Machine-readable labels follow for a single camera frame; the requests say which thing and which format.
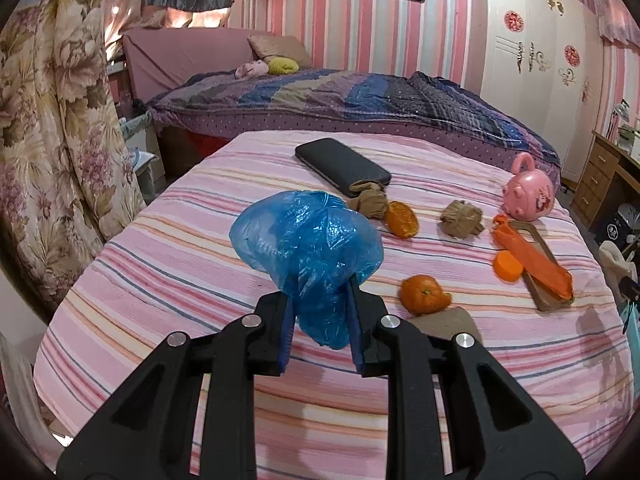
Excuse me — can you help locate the yellow plush toy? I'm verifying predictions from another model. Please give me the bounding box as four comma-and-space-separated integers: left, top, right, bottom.
267, 56, 299, 76

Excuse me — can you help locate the blue plastic bag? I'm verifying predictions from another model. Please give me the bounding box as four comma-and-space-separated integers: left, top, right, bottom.
229, 191, 384, 350

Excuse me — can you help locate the wooden desk with drawers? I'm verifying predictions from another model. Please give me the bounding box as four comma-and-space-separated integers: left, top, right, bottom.
570, 131, 640, 233

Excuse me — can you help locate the pink piggy bank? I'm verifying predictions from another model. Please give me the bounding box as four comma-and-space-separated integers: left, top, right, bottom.
502, 153, 555, 222

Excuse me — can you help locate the brown pillow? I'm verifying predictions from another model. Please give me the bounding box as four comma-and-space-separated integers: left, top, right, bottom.
247, 35, 314, 70

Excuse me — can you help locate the white wardrobe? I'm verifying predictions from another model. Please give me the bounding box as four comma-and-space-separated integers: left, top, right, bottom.
480, 0, 603, 182

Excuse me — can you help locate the brown crumpled paper ball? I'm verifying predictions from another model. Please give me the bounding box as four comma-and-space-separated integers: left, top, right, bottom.
347, 181, 388, 220
440, 200, 484, 240

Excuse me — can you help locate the black phone wallet case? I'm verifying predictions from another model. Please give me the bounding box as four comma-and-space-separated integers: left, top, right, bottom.
295, 138, 392, 198

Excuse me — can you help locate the orange peel piece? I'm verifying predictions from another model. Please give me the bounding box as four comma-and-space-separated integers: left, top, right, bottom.
384, 200, 420, 240

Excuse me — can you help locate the orange round lid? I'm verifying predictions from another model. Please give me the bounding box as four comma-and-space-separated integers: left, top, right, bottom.
492, 250, 524, 283

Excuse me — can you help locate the pink plush toy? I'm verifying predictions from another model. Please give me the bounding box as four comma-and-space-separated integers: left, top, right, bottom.
234, 60, 269, 80

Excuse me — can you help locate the purple bed with plaid quilt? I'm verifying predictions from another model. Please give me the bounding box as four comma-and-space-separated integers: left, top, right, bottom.
122, 28, 561, 183

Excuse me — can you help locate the tan phone case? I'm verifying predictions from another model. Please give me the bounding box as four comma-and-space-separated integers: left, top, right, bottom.
495, 221, 574, 312

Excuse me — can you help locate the floral curtain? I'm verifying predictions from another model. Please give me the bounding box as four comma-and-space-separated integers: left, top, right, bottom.
1, 0, 145, 314

